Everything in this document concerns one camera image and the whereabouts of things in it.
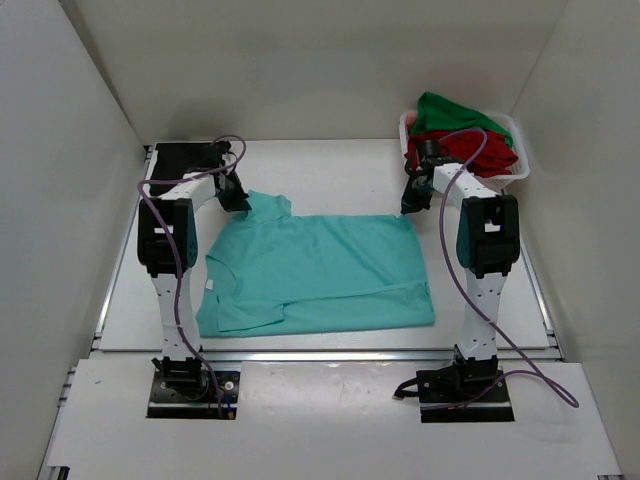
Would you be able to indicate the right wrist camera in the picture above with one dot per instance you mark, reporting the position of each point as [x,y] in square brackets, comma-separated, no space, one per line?
[430,153]

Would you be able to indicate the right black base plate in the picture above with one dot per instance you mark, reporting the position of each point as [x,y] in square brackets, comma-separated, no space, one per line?
[444,397]

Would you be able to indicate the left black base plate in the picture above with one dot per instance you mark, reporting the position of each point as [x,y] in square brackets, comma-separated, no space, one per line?
[195,395]

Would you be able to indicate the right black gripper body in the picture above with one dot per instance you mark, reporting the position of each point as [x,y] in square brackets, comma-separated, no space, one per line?
[416,196]

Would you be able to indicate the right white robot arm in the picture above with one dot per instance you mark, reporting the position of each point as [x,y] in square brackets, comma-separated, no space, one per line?
[487,247]

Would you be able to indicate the white plastic basket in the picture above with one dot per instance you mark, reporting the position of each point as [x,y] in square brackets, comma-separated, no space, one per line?
[518,171]

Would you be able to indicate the red t shirt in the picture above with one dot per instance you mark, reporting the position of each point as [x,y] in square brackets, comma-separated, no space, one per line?
[495,159]

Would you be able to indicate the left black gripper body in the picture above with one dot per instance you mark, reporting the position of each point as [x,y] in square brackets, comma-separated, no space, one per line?
[233,198]

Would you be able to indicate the aluminium rail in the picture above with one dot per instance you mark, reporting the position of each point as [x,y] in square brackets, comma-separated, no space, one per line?
[549,354]

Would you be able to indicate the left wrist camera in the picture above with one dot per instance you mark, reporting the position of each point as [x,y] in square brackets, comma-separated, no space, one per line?
[217,157]

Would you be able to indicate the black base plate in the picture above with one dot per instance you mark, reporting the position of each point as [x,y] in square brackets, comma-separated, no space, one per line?
[195,395]
[444,397]

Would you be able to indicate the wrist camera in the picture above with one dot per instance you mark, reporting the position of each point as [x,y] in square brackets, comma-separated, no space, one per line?
[217,157]
[430,153]

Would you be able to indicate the teal t shirt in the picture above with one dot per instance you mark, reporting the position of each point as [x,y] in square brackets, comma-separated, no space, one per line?
[271,273]

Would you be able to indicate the green t shirt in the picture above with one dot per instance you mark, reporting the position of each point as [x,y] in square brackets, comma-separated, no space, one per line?
[436,113]

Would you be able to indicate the folded black t shirt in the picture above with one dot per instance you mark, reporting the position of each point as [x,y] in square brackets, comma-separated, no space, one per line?
[174,173]

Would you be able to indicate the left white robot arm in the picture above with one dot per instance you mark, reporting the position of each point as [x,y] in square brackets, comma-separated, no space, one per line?
[167,246]

